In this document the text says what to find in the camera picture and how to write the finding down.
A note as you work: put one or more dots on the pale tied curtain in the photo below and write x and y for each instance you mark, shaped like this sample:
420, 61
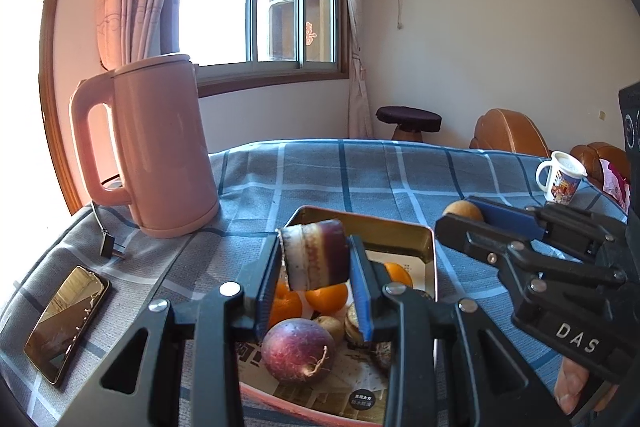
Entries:
357, 32

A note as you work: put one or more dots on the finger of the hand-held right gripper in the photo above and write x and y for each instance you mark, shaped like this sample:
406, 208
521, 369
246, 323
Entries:
470, 237
510, 219

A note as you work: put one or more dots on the brown leather armchair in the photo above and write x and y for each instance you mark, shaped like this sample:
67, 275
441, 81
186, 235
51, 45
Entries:
510, 132

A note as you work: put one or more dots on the orange tangerine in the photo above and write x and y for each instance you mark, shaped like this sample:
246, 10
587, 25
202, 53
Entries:
398, 276
327, 298
287, 307

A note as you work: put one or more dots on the blue plaid tablecloth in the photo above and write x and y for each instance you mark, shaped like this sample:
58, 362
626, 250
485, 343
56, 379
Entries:
375, 177

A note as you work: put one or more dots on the dark round stool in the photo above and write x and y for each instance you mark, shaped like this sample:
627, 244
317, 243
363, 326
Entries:
407, 117

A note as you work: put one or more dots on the person's right hand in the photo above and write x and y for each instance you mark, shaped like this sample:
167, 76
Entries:
570, 384

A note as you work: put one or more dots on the wooden framed balcony door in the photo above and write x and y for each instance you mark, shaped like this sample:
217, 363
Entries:
47, 57

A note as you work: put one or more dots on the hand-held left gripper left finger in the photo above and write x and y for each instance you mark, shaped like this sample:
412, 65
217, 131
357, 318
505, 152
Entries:
265, 294

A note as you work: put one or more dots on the red paper window cutout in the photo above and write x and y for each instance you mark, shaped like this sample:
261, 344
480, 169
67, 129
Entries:
310, 34

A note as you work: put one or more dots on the red metal tin box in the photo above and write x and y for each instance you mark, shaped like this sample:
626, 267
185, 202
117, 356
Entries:
395, 229

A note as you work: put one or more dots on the black smartphone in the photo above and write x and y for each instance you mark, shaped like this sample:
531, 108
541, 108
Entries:
67, 324

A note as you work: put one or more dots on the purple round radish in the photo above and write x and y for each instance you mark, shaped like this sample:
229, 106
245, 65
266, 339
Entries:
295, 349

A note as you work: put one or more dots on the pink floral pillow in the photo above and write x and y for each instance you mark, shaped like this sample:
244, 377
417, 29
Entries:
614, 184

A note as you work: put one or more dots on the brown leather sofa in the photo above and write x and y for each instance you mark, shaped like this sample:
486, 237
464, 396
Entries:
595, 154

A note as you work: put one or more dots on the pink electric kettle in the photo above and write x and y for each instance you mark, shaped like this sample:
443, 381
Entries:
160, 157

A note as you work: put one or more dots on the brown longan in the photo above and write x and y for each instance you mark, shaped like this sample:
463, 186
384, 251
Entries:
330, 328
460, 209

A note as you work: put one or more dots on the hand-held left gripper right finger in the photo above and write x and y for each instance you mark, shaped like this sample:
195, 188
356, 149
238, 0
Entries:
360, 294

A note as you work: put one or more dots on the white cartoon print mug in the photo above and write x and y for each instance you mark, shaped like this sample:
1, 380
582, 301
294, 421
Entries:
562, 184

